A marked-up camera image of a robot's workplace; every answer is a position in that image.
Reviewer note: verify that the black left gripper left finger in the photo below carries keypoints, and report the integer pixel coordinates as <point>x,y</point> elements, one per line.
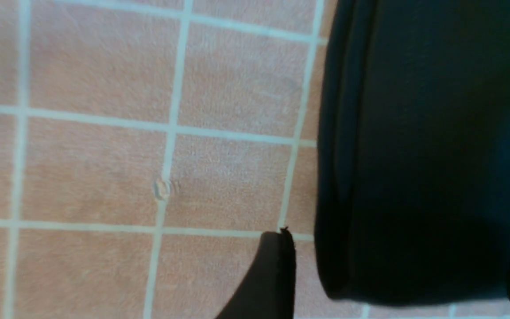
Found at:
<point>267,291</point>

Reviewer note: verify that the dark gray long-sleeved shirt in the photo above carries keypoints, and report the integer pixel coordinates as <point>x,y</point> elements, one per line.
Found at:
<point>413,200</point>

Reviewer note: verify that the pink white-grid tablecloth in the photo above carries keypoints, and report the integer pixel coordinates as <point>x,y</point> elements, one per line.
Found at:
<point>146,144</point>

